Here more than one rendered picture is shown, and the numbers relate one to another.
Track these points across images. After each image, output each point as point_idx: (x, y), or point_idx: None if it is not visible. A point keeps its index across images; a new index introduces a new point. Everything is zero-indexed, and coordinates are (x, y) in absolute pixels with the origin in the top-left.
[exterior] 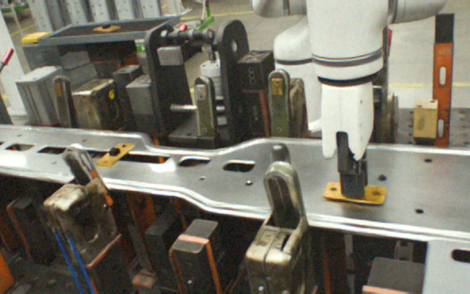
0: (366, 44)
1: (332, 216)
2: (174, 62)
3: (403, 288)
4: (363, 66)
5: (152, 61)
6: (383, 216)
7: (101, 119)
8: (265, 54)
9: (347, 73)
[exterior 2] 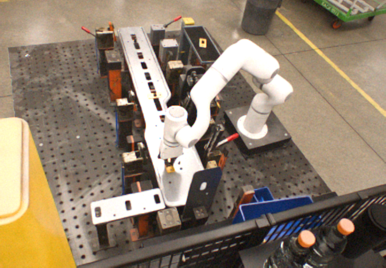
0: (168, 139)
1: (157, 164)
2: (188, 83)
3: (142, 189)
4: (167, 142)
5: (186, 77)
6: (163, 175)
7: (169, 77)
8: (211, 106)
9: (163, 140)
